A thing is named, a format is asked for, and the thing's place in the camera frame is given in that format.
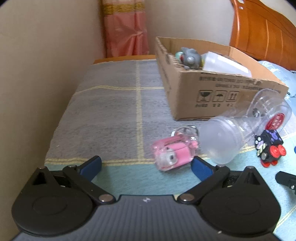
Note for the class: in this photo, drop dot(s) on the wooden bed headboard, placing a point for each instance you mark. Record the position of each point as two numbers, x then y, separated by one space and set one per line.
263 33

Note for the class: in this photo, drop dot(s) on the pink toy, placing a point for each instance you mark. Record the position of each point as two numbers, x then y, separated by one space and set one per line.
177 150

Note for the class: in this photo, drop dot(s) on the pink orange curtain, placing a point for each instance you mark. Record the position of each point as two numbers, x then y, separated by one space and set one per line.
125 28

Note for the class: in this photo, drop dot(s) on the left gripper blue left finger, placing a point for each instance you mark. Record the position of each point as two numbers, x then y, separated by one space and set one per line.
81 178

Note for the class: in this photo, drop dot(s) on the grey elephant toy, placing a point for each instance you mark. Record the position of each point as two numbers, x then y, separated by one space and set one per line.
191 59

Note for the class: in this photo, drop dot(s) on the black toy train red wheels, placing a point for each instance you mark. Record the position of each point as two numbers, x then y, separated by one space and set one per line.
269 147

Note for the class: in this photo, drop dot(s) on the medical cotton swab box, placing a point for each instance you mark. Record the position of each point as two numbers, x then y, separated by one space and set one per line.
213 62

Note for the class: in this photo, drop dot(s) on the clear plastic bottle red label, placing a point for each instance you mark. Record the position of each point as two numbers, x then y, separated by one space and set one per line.
222 137

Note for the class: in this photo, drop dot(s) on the teal round metallic case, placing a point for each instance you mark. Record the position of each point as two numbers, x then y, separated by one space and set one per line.
179 56

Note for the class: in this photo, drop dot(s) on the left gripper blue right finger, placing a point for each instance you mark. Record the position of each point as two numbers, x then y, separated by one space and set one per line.
211 177

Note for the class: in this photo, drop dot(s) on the light blue floral bedding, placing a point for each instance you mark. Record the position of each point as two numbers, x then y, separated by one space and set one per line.
286 76

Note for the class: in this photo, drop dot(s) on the brown cardboard box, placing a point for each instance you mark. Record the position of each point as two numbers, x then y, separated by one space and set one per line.
198 94

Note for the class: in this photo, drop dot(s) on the grey checked blanket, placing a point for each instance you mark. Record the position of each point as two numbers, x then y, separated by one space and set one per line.
117 112

